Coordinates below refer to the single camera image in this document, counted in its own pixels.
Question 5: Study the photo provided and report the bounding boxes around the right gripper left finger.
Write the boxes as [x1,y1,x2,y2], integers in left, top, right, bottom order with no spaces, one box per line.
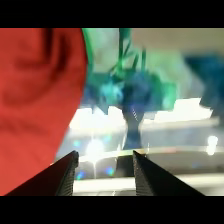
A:
[5,149,80,197]

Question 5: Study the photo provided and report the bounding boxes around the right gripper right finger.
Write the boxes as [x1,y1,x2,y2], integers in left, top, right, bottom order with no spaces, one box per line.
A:
[132,149,205,197]

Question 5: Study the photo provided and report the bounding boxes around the red garment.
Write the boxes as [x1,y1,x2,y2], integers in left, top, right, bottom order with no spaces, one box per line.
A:
[0,27,89,197]

